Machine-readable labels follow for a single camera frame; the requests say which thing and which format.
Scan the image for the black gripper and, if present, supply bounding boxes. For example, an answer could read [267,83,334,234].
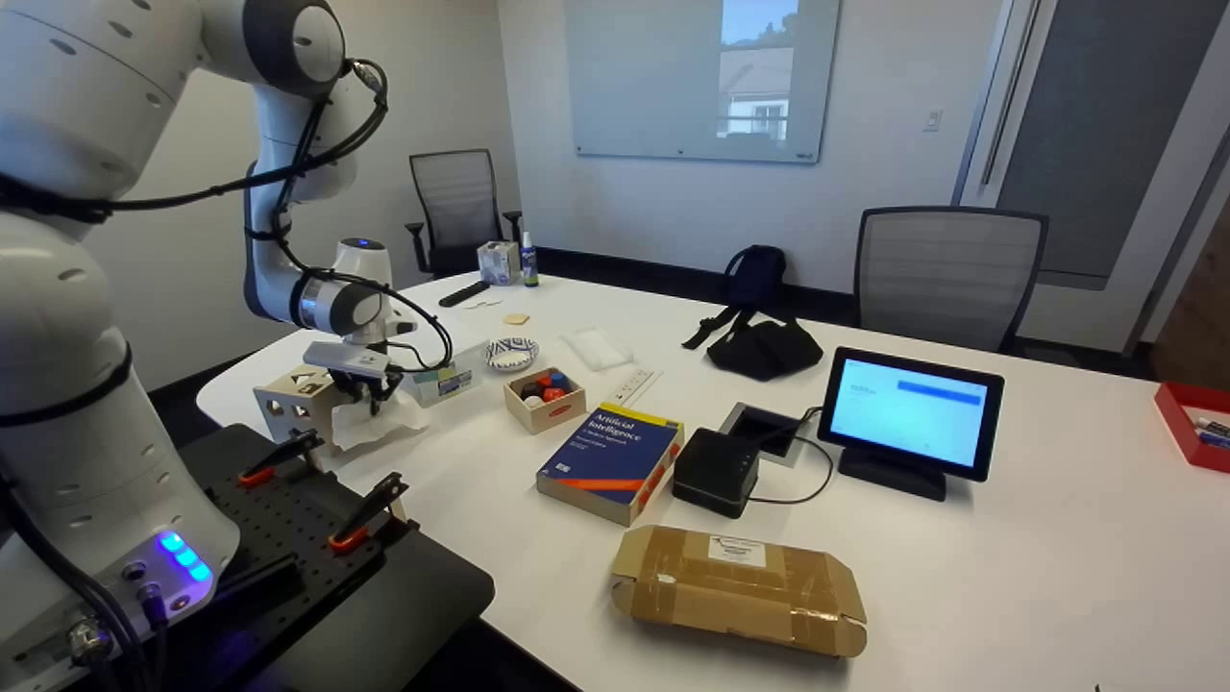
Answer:
[334,365,403,422]

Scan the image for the white paper napkin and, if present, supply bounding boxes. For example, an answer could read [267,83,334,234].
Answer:
[328,384,433,458]

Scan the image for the clear plastic container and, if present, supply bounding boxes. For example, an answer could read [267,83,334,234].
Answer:
[387,333,499,412]

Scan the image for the black clamp orange tips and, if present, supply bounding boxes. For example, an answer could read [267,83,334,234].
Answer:
[230,427,328,494]
[323,470,414,561]

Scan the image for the white tape roll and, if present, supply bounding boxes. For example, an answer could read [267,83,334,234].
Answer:
[483,333,540,377]

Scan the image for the black remote control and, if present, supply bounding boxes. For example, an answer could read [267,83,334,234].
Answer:
[433,272,497,310]

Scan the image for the white tissue box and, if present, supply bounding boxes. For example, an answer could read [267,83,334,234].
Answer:
[474,234,524,286]

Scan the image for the small spray bottle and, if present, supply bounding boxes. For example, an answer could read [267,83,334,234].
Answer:
[515,228,540,290]

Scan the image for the grey mesh chair with armrests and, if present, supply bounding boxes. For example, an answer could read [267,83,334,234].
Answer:
[403,143,525,280]

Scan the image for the white plastic packet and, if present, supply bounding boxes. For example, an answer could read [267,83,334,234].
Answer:
[563,325,634,377]

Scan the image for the blue book orange stripe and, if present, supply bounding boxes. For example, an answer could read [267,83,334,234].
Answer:
[533,397,688,527]

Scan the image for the white paper strip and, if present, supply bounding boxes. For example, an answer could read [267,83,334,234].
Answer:
[608,365,661,402]

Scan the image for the black cube box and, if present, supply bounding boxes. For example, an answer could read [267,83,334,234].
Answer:
[667,422,766,522]

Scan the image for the black bag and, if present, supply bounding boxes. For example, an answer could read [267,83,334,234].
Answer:
[681,243,829,384]

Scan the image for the brown cardboard box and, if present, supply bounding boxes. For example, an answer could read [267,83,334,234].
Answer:
[603,517,872,666]

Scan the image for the glass whiteboard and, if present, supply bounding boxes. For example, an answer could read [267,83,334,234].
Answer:
[561,0,847,170]

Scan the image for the black tablet on stand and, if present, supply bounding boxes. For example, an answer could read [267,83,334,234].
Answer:
[813,342,1011,502]

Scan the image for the grey mesh chair without arms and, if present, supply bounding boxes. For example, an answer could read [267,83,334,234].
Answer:
[848,198,1053,354]

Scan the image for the dark glass door panel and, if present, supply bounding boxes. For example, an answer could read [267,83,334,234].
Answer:
[995,0,1230,290]

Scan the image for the red box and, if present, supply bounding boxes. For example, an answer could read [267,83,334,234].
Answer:
[1149,377,1230,476]

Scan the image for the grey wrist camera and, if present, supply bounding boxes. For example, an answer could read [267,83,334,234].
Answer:
[301,333,394,384]

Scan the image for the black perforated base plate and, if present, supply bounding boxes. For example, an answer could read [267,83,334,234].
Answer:
[156,417,499,692]

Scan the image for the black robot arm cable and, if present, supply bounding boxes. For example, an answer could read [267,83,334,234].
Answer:
[0,55,461,384]

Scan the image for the black tablet cable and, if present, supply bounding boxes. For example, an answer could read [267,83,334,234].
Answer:
[744,399,840,506]

